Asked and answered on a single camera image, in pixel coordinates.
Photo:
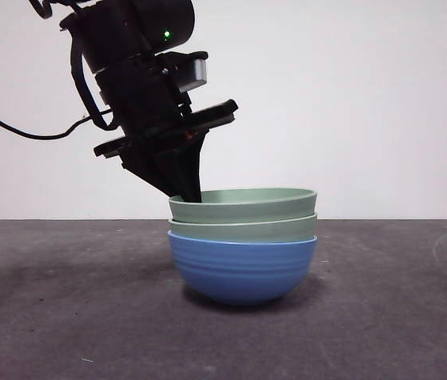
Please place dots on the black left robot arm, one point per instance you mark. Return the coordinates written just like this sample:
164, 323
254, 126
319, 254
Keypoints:
128, 27

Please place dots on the green ribbed bowl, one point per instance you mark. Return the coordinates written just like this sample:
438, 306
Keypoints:
243, 231
247, 207

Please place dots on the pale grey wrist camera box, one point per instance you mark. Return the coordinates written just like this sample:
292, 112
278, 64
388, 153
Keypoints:
195, 75

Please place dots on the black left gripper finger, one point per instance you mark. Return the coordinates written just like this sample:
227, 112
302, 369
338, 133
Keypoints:
146, 168
186, 170

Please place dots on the blue ribbed bowl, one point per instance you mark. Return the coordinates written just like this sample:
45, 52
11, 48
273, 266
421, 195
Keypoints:
243, 269

